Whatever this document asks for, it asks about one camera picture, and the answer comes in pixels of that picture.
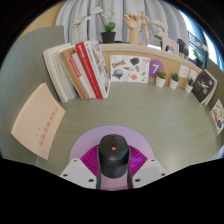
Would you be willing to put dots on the thin white red-spined book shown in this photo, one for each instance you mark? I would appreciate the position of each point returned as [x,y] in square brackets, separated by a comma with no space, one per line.
[81,75]

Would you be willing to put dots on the purple round number sign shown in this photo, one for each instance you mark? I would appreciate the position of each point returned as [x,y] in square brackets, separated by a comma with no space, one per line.
[155,68]

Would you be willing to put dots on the pink wooden horse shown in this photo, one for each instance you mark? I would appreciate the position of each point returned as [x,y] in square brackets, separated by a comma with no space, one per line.
[167,41]

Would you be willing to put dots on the white sticker sheet card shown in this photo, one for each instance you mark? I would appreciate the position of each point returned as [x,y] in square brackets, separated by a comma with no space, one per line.
[130,69]

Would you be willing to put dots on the wooden hand model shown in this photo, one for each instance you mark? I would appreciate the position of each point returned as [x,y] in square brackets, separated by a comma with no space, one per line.
[132,25]

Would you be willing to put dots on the white wall socket plate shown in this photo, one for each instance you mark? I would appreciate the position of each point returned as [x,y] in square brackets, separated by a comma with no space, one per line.
[193,74]
[183,71]

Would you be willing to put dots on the red-spined photo-cover book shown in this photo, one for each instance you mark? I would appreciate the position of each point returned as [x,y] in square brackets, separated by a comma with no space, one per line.
[88,66]

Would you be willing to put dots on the small plant in white pot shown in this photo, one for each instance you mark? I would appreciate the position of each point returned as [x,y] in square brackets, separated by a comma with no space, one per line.
[173,84]
[160,82]
[188,88]

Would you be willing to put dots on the black computer mouse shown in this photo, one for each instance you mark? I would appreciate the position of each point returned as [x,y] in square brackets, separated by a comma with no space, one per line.
[113,156]

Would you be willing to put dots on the colourful sticker card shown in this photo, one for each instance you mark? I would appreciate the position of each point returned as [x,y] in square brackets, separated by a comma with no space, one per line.
[218,116]

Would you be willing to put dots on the white orchid behind horses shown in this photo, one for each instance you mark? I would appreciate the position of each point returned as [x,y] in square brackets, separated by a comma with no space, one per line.
[160,25]

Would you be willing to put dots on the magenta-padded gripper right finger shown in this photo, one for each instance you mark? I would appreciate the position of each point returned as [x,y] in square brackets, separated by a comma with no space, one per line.
[150,171]

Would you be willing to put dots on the beige booklet with red print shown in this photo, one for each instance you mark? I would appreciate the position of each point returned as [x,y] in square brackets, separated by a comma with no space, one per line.
[36,120]

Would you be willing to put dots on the thick white book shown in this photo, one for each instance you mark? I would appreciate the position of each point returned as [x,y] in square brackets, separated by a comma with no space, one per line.
[56,73]

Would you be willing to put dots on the green desk partition panel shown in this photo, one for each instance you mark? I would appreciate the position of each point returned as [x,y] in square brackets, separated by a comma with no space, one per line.
[220,83]
[23,66]

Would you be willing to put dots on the brown-covered book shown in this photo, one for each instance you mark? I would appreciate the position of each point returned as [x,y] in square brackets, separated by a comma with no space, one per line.
[71,71]

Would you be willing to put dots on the black wooden horse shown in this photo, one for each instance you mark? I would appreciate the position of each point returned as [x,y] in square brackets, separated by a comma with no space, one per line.
[182,46]

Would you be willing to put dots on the black-covered book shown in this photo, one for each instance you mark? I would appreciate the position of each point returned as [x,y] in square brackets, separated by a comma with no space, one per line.
[203,86]

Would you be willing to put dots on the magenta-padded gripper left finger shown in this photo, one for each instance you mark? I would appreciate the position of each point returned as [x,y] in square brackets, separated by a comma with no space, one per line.
[78,171]

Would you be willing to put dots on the grey pleated curtain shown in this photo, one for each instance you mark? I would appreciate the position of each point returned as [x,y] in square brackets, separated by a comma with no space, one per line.
[86,30]

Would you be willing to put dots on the large glass window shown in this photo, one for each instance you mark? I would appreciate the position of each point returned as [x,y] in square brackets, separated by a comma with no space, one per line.
[200,33]

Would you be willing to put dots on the white orchid in black pot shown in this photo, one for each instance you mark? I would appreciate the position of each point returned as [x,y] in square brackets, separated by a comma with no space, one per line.
[199,62]
[108,36]

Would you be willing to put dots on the purple mouse pad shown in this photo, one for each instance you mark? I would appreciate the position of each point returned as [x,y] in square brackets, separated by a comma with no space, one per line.
[86,140]

